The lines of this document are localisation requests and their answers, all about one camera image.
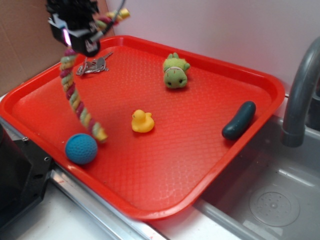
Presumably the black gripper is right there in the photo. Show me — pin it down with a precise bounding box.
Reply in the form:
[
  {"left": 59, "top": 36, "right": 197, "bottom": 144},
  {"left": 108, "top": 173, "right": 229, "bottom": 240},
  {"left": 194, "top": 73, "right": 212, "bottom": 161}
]
[{"left": 45, "top": 0, "right": 101, "bottom": 57}]

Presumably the multicolored braided rope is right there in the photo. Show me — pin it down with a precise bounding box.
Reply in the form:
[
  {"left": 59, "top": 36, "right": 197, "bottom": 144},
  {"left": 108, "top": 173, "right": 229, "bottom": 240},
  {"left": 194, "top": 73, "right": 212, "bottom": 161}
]
[{"left": 59, "top": 7, "right": 131, "bottom": 144}]

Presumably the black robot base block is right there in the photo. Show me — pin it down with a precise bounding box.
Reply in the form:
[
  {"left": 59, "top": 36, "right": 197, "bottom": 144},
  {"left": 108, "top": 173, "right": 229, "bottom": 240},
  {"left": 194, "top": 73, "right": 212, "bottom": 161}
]
[{"left": 0, "top": 126, "right": 53, "bottom": 230}]

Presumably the silver key bunch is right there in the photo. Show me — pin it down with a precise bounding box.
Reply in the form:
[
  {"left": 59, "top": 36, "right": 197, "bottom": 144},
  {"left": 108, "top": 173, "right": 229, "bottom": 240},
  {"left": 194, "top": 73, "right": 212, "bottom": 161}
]
[{"left": 76, "top": 52, "right": 113, "bottom": 76}]

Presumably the brown cardboard panel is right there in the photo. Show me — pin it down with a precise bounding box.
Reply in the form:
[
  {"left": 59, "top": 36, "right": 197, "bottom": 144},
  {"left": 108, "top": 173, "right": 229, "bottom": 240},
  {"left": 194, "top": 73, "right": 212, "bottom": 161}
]
[{"left": 0, "top": 0, "right": 116, "bottom": 97}]

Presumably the green plush frog toy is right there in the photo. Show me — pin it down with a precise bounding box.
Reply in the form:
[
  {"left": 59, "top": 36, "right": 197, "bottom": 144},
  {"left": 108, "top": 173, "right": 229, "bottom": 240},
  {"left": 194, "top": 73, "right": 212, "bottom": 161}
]
[{"left": 163, "top": 52, "right": 191, "bottom": 89}]

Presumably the yellow rubber duck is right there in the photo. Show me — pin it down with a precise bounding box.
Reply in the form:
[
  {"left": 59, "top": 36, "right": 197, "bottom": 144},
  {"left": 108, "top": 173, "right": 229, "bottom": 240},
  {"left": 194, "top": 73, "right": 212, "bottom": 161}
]
[{"left": 131, "top": 109, "right": 155, "bottom": 133}]

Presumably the blue dimpled ball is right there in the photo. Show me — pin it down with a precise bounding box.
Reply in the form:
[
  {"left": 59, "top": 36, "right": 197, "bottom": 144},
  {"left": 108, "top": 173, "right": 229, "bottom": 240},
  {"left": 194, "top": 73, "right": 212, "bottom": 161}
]
[{"left": 64, "top": 133, "right": 98, "bottom": 165}]

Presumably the red plastic tray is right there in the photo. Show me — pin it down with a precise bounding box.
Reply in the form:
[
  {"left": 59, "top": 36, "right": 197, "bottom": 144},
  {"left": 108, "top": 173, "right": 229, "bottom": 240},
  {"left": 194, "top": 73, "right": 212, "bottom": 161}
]
[{"left": 0, "top": 36, "right": 285, "bottom": 221}]

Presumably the dark green toy cucumber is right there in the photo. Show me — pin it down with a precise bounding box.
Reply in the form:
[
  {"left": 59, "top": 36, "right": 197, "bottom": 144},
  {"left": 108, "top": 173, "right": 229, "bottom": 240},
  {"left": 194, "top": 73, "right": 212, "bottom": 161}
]
[{"left": 221, "top": 101, "right": 257, "bottom": 141}]

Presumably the grey toy faucet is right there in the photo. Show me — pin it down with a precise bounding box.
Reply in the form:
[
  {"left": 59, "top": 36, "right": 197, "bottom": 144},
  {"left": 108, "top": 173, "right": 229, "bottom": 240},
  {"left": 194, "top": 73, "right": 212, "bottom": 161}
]
[{"left": 280, "top": 37, "right": 320, "bottom": 148}]

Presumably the grey toy sink basin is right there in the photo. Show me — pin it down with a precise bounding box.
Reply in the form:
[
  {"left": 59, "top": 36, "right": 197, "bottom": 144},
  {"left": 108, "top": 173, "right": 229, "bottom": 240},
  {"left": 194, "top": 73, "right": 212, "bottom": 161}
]
[{"left": 195, "top": 116, "right": 320, "bottom": 240}]

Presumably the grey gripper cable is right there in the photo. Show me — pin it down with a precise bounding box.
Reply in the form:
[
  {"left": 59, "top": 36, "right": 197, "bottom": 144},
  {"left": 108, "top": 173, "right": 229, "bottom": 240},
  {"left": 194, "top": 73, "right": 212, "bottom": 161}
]
[{"left": 89, "top": 0, "right": 127, "bottom": 42}]

